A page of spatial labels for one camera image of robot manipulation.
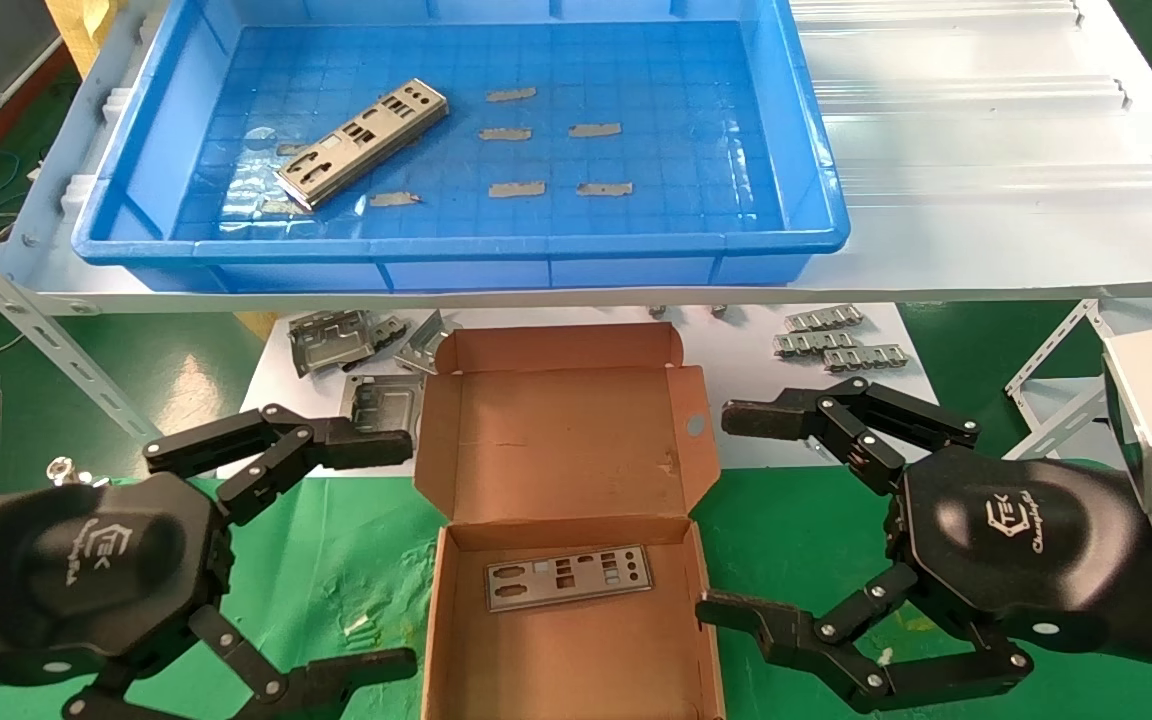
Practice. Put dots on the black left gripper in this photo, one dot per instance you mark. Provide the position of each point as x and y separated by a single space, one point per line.
96 560

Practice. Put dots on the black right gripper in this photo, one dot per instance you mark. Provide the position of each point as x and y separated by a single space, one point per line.
1016 530

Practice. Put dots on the silver motherboard IO shield plate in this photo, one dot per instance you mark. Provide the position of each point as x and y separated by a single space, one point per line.
566 578
366 140

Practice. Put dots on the open brown cardboard box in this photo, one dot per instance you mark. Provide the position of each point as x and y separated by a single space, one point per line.
566 660

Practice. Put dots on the blue plastic tray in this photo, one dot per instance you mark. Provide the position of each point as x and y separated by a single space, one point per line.
636 230

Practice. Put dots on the yellow cardboard piece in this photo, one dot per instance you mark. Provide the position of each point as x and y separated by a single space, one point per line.
76 25

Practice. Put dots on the green table cloth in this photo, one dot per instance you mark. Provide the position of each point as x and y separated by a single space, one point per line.
356 540

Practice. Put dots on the white flat board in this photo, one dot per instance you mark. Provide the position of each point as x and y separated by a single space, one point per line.
746 360

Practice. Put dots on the grey ribbed metal strip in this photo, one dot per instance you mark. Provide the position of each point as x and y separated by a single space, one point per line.
823 318
816 343
866 357

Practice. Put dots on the angled grey metal piece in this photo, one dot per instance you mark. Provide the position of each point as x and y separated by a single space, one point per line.
424 345

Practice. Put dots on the small grey metal clip part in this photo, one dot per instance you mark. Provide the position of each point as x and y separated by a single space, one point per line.
391 331

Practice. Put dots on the silver binder clip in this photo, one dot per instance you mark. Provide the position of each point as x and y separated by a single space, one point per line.
61 467

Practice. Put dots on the white perforated diagonal brace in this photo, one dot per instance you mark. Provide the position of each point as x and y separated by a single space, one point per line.
36 320

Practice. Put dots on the white ribbed profile strip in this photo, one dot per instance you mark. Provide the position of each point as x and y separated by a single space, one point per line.
1006 185
936 12
966 95

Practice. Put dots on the square grey metal frame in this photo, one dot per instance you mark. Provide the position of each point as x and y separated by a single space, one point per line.
386 395

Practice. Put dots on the grey stamped metal bracket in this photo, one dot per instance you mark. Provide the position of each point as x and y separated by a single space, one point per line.
331 342

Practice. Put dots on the white perforated shelf frame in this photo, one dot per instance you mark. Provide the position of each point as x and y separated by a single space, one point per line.
1056 350

